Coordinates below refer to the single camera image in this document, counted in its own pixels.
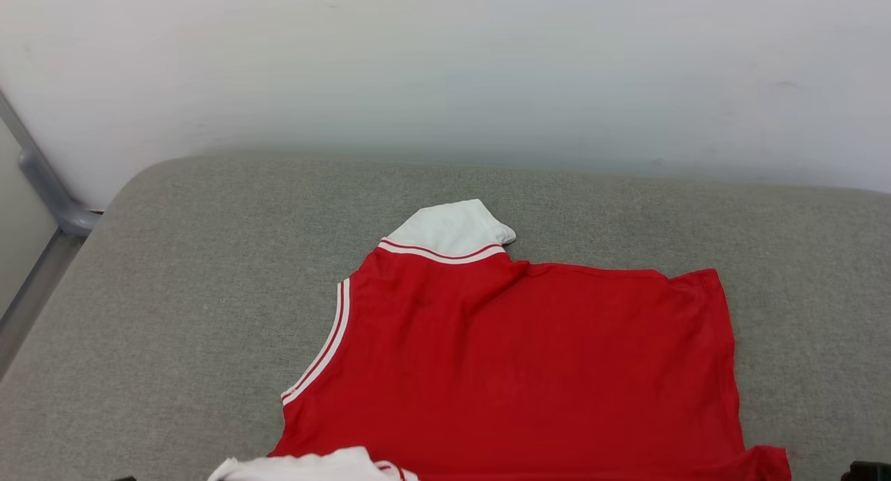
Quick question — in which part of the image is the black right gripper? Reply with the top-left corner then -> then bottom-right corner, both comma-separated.
840,460 -> 891,481

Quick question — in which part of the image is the red shirt with white sleeves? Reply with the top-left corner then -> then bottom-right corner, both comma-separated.
207,198 -> 793,481

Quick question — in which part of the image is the grey metal frame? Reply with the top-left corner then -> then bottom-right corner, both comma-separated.
0,90 -> 104,381

